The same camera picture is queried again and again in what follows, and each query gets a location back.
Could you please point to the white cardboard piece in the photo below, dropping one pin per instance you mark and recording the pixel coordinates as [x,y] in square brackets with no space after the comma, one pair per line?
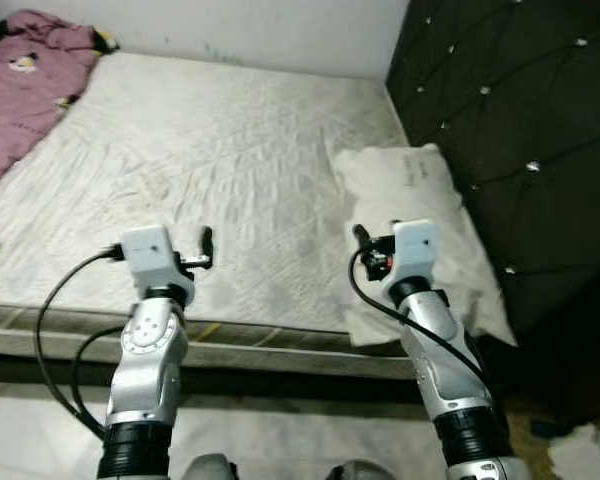
[590,455]

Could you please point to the pink cartoon print blanket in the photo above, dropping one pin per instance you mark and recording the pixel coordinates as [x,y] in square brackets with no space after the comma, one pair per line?
[30,100]

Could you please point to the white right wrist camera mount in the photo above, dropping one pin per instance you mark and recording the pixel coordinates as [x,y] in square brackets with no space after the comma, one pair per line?
[413,250]

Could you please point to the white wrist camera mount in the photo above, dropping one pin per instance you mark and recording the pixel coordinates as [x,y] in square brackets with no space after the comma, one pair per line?
[413,250]
[150,255]

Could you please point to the grey left robot leg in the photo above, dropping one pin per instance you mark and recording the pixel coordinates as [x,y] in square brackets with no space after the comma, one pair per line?
[208,469]

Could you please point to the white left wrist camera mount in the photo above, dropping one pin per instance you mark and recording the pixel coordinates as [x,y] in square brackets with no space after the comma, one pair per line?
[150,255]

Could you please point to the grey quilted mattress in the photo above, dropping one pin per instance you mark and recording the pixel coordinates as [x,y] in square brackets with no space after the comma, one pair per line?
[230,150]

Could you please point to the beige pillow with lettering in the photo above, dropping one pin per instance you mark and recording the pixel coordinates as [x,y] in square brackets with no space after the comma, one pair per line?
[400,190]

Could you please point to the brown fuzzy floor mat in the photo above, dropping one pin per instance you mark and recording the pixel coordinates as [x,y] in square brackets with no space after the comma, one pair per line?
[528,440]

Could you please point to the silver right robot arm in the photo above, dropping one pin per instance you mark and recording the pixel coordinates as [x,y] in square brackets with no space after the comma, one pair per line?
[440,340]

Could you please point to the grey right robot leg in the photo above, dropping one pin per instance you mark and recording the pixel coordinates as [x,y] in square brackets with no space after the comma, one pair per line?
[355,472]

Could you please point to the black tufted headboard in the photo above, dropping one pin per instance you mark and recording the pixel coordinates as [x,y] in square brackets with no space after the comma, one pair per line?
[520,120]

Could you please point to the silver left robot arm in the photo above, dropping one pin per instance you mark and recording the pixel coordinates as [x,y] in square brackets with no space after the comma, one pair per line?
[150,360]

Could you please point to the grey robot leg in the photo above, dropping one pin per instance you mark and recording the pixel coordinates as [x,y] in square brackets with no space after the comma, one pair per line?
[208,469]
[355,472]

